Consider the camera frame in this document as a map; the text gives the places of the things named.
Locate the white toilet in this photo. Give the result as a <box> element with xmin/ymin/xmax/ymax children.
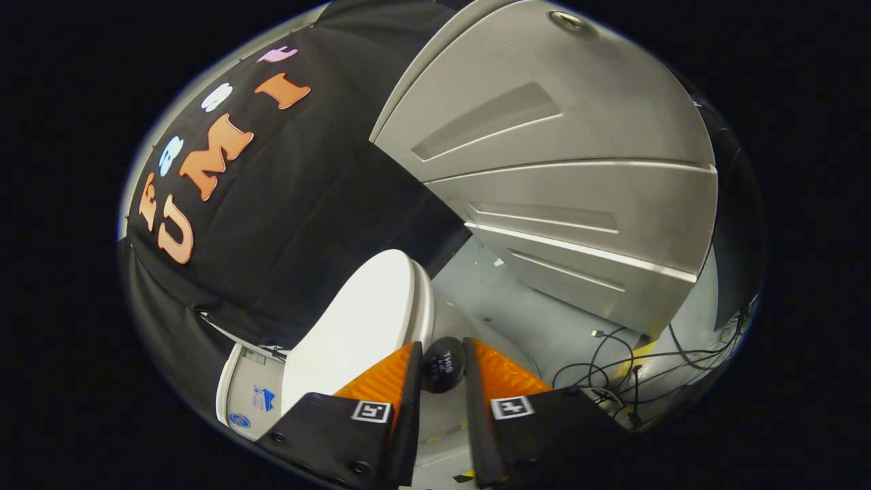
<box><xmin>215</xmin><ymin>259</ymin><xmax>477</xmax><ymax>470</ymax></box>

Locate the black floor cable bundle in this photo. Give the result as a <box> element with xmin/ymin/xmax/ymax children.
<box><xmin>551</xmin><ymin>299</ymin><xmax>759</xmax><ymax>431</ymax></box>

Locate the white drawer cabinet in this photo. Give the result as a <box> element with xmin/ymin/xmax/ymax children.
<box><xmin>369</xmin><ymin>0</ymin><xmax>719</xmax><ymax>340</ymax></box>

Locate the white toilet lid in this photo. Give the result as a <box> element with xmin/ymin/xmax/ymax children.
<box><xmin>281</xmin><ymin>249</ymin><xmax>467</xmax><ymax>416</ymax></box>

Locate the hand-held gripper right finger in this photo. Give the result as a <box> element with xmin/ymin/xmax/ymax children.
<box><xmin>463</xmin><ymin>336</ymin><xmax>637</xmax><ymax>489</ymax></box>

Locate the black backdrop cloth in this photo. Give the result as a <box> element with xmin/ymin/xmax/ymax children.
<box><xmin>119</xmin><ymin>0</ymin><xmax>766</xmax><ymax>419</ymax></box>

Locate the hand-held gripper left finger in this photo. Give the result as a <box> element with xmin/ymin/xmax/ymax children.
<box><xmin>257</xmin><ymin>340</ymin><xmax>425</xmax><ymax>489</ymax></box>

